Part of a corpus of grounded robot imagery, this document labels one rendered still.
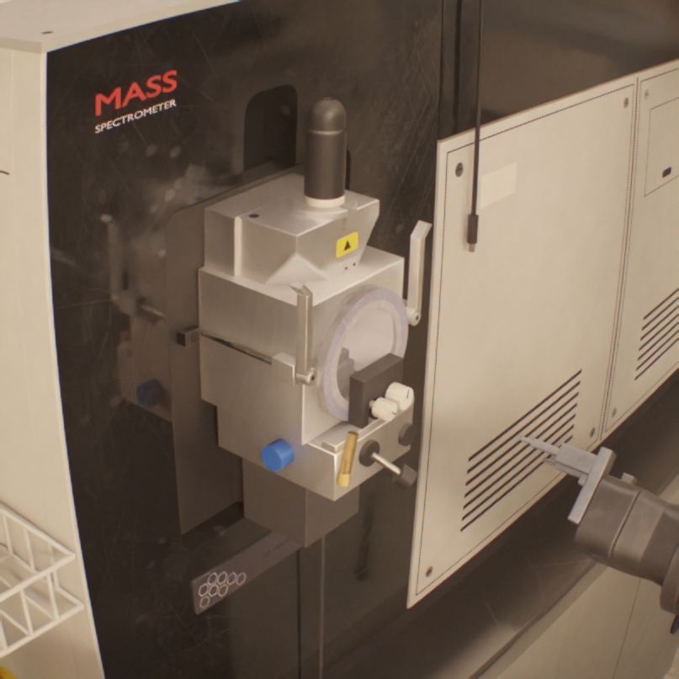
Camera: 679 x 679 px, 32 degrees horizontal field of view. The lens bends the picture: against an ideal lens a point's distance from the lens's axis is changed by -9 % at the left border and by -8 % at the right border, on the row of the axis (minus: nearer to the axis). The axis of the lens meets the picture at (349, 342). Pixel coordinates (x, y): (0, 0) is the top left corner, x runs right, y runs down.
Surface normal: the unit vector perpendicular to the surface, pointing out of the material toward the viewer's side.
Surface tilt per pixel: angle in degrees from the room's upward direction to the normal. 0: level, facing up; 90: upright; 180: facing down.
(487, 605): 0
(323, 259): 90
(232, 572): 90
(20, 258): 90
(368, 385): 90
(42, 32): 0
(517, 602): 0
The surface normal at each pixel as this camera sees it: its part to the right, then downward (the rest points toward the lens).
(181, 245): 0.79, 0.30
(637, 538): -0.14, -0.22
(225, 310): -0.61, 0.35
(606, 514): -0.43, -0.35
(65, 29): 0.03, -0.89
